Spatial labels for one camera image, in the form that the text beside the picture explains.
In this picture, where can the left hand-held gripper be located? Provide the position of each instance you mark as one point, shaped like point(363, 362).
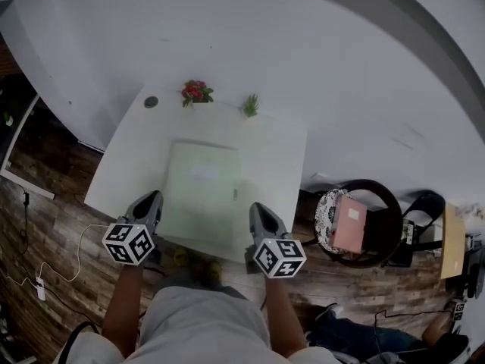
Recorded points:
point(129, 243)

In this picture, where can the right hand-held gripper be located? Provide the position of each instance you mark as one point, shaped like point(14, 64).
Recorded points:
point(278, 258)

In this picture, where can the pale green box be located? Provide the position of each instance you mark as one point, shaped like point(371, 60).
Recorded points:
point(202, 203)

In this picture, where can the person's left forearm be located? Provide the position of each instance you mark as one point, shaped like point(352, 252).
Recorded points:
point(121, 305)

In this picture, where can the person's right forearm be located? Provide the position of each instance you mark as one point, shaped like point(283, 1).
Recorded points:
point(282, 313)

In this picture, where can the person's yellow shoe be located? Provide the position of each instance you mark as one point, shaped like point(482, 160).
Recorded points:
point(215, 269)
point(180, 256)

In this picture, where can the white table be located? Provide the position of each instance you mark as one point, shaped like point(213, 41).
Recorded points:
point(125, 157)

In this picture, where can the floral seat cushion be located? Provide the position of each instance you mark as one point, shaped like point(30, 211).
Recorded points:
point(324, 214)

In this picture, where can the pink file box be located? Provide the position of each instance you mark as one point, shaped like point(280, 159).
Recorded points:
point(346, 226)

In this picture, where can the small green potted plant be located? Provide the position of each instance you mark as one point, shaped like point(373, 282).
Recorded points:
point(250, 106)

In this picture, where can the person's light grey clothing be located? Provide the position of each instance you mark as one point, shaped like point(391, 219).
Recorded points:
point(201, 328)

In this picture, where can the dark round-back chair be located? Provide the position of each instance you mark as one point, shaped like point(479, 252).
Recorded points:
point(384, 211)

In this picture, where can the red flower pot plant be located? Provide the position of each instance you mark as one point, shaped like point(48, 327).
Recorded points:
point(195, 91)

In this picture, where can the white power strip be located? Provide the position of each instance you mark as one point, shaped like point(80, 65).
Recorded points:
point(40, 288)

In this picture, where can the black desk with white legs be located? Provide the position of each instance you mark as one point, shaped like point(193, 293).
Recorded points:
point(7, 165)

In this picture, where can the black folding chair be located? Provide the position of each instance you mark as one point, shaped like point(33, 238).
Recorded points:
point(424, 203)

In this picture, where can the tiny green plant white pot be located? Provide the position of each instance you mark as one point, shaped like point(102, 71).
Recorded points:
point(7, 119)

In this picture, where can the tan cardboard board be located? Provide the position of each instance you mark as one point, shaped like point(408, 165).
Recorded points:
point(452, 241)

